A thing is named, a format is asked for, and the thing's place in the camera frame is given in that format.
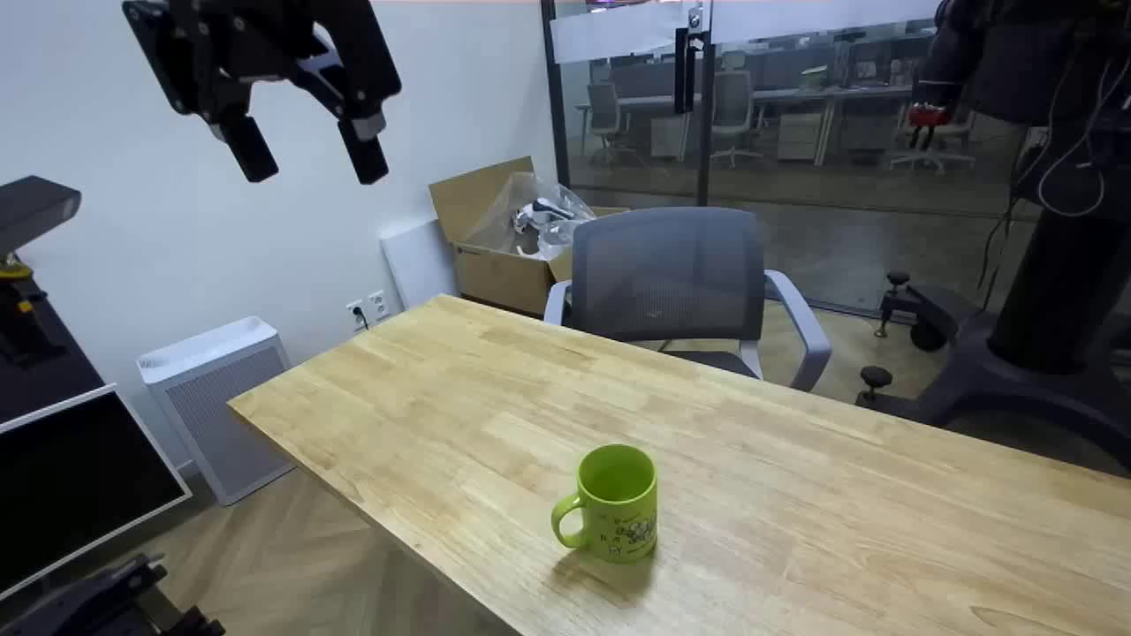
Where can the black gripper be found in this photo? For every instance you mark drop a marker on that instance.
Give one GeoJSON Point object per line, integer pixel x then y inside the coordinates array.
{"type": "Point", "coordinates": [252, 38]}

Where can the green mug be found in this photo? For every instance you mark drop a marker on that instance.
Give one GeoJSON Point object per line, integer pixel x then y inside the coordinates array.
{"type": "Point", "coordinates": [615, 504]}

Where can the white flat panel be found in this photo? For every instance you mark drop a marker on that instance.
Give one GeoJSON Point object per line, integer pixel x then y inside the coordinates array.
{"type": "Point", "coordinates": [415, 264]}

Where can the brown cardboard box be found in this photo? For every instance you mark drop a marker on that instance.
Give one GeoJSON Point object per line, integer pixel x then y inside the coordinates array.
{"type": "Point", "coordinates": [496, 234]}

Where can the clear plastic wrap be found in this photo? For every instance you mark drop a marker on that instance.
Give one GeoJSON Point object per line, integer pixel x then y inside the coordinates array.
{"type": "Point", "coordinates": [549, 215]}

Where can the white air purifier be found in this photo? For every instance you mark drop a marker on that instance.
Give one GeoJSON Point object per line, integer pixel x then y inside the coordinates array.
{"type": "Point", "coordinates": [218, 401]}

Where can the grey mesh office chair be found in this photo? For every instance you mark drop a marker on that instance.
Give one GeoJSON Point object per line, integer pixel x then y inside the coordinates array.
{"type": "Point", "coordinates": [673, 277]}

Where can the black framed screen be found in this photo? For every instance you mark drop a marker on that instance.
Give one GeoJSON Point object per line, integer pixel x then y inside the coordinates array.
{"type": "Point", "coordinates": [72, 487]}

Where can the white background office chair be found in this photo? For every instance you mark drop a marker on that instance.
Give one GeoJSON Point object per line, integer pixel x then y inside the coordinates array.
{"type": "Point", "coordinates": [728, 111]}

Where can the black equipment base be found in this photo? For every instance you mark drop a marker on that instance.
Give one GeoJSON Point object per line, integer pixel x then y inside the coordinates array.
{"type": "Point", "coordinates": [107, 603]}

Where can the black clamp knob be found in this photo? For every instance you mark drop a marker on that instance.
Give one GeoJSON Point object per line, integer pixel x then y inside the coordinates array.
{"type": "Point", "coordinates": [907, 304]}

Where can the red object behind glass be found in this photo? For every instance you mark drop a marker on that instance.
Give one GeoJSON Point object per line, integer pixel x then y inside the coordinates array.
{"type": "Point", "coordinates": [927, 118]}

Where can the white wall outlet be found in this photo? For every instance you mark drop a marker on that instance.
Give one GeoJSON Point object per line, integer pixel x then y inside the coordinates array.
{"type": "Point", "coordinates": [370, 310]}

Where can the black camera on stand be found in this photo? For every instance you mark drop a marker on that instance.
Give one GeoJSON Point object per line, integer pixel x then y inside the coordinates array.
{"type": "Point", "coordinates": [26, 267]}

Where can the black glass door post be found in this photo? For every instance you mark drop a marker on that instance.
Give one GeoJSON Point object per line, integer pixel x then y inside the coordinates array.
{"type": "Point", "coordinates": [693, 107]}

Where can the black pedestal stand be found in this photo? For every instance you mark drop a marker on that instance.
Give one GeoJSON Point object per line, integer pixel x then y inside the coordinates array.
{"type": "Point", "coordinates": [1046, 294]}

